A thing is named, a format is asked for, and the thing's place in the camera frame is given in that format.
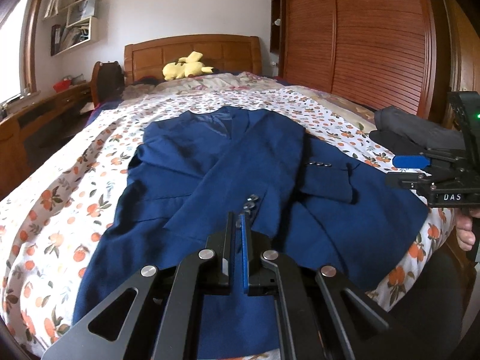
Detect wooden bed headboard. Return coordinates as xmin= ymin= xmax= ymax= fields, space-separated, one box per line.
xmin=124 ymin=34 xmax=261 ymax=83

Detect navy blue suit jacket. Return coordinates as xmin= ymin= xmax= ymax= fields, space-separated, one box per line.
xmin=73 ymin=106 xmax=430 ymax=360

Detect long wooden desk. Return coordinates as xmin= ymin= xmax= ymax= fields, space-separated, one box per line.
xmin=0 ymin=80 xmax=94 ymax=199

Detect person's right hand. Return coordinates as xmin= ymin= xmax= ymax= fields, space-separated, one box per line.
xmin=456 ymin=209 xmax=476 ymax=251

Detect black folded garment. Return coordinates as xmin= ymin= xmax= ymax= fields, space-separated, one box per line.
xmin=369 ymin=129 xmax=428 ymax=155

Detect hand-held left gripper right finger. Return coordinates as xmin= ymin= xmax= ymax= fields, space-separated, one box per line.
xmin=239 ymin=213 xmax=428 ymax=360

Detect wooden door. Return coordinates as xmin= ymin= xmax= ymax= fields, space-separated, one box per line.
xmin=439 ymin=0 xmax=480 ymax=94

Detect bed with orange-print sheet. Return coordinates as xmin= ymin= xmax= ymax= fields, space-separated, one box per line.
xmin=0 ymin=82 xmax=456 ymax=360

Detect white wall shelf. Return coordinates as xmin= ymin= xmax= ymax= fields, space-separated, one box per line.
xmin=50 ymin=0 xmax=104 ymax=56

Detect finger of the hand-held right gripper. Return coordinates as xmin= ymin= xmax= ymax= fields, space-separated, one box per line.
xmin=393 ymin=149 xmax=464 ymax=168
xmin=386 ymin=172 xmax=438 ymax=193

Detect dark grey folded garment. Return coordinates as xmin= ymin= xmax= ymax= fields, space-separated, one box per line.
xmin=375 ymin=107 xmax=466 ymax=150

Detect yellow plush toy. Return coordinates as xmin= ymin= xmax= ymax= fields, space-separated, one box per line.
xmin=162 ymin=51 xmax=214 ymax=81

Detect wood framed window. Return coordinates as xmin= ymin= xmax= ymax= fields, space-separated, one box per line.
xmin=0 ymin=0 xmax=42 ymax=106

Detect wooden slatted wardrobe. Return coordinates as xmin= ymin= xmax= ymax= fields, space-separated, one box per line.
xmin=270 ymin=0 xmax=451 ymax=128

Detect pale floral quilt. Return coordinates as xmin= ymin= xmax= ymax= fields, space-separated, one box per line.
xmin=124 ymin=71 xmax=376 ymax=132

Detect person's dark trousers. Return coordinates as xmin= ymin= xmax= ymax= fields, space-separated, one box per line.
xmin=386 ymin=249 xmax=473 ymax=360

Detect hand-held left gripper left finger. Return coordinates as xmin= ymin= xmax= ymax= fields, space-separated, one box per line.
xmin=41 ymin=212 xmax=235 ymax=360

